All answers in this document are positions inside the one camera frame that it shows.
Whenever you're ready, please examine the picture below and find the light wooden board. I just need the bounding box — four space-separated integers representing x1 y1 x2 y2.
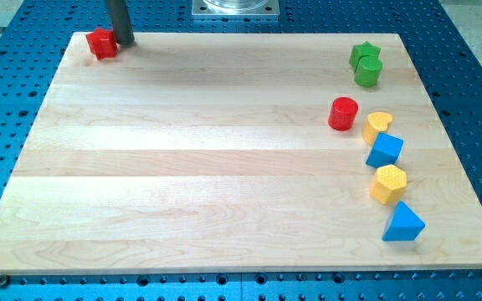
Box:
0 32 482 275

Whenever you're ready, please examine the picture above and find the red cylinder block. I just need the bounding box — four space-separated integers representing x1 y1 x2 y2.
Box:
328 96 359 131

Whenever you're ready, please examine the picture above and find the left board foot bolt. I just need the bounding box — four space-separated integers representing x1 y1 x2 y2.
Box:
0 274 11 288

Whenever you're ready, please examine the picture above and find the blue triangle block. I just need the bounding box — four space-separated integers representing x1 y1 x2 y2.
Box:
382 201 426 242

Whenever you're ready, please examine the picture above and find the green cylinder block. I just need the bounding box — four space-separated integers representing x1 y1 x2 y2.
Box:
354 56 383 88

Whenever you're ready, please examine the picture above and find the yellow hexagon block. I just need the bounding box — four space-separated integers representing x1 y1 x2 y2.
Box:
370 165 408 205

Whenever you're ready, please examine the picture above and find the red star block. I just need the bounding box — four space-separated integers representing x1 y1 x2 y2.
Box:
85 28 118 60

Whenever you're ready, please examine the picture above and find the green star block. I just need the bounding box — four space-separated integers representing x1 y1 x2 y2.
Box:
349 41 381 69

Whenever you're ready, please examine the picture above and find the yellow heart block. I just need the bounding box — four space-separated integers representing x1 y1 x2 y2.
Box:
361 111 393 145

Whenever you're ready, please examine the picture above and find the blue cube block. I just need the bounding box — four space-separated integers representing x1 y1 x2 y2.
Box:
366 132 404 168

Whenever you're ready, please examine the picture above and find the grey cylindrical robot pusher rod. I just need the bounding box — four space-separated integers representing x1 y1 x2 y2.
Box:
105 0 135 47

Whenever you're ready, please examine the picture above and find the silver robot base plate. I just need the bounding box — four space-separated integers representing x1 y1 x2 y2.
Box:
192 0 280 17

